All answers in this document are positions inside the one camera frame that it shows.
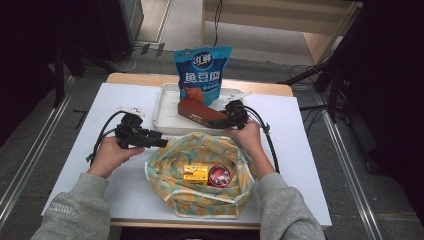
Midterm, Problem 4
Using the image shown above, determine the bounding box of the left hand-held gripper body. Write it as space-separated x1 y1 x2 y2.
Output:
114 106 151 150

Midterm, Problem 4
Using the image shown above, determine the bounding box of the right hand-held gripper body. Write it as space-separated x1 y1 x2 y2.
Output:
221 92 254 130

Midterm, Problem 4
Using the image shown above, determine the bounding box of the white plastic tray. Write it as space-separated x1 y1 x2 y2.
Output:
152 83 246 136

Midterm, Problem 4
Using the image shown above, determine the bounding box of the brown rectangular box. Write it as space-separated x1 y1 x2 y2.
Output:
177 98 232 130

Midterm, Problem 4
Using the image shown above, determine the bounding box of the yellow drink carton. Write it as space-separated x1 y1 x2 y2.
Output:
182 163 209 186

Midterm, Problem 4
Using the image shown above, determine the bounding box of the blue snack bag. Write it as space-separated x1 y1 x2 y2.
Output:
173 45 234 104

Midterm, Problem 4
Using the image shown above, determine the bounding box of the lemon print cloth bag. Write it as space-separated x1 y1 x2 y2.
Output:
144 131 256 220

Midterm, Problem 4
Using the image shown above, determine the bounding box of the person's right hand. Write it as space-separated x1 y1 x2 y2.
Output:
227 120 264 158

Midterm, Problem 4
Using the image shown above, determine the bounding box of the person's left hand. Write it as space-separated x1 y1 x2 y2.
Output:
87 135 146 179

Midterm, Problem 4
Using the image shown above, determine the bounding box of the red round tin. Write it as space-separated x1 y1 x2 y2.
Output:
207 164 233 189

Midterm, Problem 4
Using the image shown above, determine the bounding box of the wooden table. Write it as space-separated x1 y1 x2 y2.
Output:
41 72 333 231

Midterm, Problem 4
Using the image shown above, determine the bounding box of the black metal stand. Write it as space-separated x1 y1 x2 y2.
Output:
53 43 88 108

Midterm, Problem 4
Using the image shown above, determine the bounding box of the wooden shelf unit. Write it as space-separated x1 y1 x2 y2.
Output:
199 0 363 66

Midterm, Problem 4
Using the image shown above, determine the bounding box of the black tripod stand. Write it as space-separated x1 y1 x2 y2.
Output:
279 0 371 124

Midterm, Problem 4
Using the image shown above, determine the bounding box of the grey cabinet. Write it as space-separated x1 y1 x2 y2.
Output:
99 0 145 61

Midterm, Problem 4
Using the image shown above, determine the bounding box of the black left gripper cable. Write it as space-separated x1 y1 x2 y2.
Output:
85 110 128 164

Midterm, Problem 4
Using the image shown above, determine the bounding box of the black hanging cable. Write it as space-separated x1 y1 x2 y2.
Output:
212 0 224 48

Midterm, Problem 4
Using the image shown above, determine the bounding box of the metal floor rail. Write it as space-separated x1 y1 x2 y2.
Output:
316 93 384 240
0 76 78 221

